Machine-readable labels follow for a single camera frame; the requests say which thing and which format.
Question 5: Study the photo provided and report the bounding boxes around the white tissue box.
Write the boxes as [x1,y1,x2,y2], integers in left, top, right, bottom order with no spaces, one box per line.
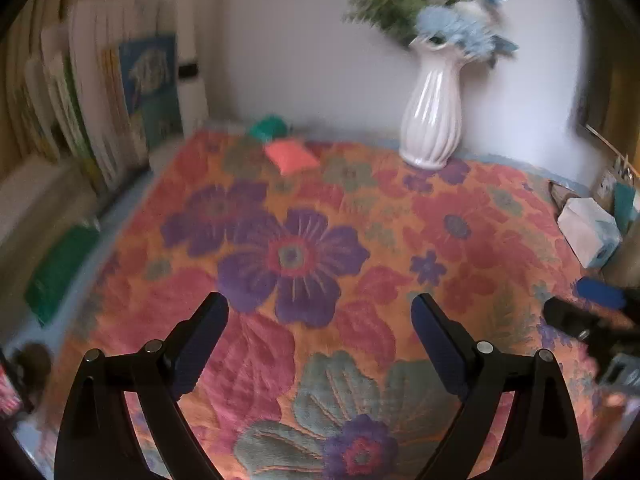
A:
[558,197,623,269]

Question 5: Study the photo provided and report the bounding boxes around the green plastic packet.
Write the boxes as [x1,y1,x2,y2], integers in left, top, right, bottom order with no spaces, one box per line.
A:
[24,223,101,327]

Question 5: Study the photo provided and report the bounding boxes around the pen holder cup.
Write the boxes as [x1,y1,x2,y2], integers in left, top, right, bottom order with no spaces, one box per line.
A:
[592,157,639,236]

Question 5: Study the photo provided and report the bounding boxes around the floral orange table cloth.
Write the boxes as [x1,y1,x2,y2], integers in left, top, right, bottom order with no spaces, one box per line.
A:
[41,131,620,479]

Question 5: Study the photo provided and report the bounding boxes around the black television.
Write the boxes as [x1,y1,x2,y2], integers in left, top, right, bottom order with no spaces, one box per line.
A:
[577,0,639,159]

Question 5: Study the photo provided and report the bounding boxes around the white ribbed ceramic vase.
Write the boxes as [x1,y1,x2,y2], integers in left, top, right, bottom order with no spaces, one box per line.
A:
[399,38,468,171]

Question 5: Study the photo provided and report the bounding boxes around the coral pink pouch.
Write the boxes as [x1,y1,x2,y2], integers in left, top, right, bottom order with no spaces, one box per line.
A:
[264,139,320,176]

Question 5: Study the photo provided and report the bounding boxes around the green pouch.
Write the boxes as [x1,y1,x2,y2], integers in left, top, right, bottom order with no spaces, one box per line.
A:
[247,115,290,144]

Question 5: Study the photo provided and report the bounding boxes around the row of books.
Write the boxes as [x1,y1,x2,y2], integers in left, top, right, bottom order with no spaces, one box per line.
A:
[6,0,208,192]

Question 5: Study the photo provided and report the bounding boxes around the blue cover book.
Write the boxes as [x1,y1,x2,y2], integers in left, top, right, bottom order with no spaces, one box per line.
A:
[117,34,182,160]

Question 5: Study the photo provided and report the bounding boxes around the blue white artificial flowers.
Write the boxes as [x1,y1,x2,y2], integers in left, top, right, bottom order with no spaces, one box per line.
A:
[345,0,518,65]

